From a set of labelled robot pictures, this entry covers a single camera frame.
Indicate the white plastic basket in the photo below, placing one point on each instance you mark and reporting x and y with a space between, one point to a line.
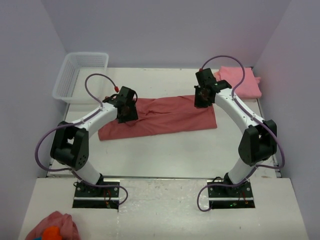
76 67

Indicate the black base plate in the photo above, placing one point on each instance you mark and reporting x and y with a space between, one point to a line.
88 197
240 197

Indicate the red polo t shirt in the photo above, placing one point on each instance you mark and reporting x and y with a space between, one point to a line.
157 116

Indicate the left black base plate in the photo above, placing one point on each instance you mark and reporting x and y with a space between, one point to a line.
88 197

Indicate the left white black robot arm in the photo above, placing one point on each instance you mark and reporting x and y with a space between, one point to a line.
70 145

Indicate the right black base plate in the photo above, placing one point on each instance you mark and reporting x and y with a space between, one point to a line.
240 197

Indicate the crumpled red cloth pile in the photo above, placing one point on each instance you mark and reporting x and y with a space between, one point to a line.
67 227

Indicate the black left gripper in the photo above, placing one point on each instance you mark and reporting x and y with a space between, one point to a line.
128 116

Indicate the orange blue toy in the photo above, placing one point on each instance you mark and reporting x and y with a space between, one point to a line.
51 233

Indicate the folded pink t shirt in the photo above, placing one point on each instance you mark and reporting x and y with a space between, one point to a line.
249 88

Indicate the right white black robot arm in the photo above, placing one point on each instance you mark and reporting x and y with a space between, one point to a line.
257 143

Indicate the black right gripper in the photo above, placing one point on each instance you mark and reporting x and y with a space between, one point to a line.
202 101

